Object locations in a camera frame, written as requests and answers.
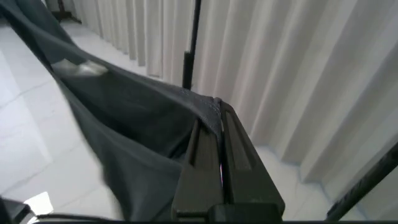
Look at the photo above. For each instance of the dark grey garment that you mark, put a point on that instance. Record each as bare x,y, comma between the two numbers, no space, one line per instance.
130,124

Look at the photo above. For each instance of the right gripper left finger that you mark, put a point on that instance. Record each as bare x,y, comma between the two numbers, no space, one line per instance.
199,180

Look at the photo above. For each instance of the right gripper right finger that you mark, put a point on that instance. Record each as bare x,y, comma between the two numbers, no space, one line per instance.
245,180

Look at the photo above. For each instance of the black clothes rack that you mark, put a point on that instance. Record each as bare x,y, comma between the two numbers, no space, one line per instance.
187,71

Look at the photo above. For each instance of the white curtain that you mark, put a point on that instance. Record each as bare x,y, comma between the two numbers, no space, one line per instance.
280,62

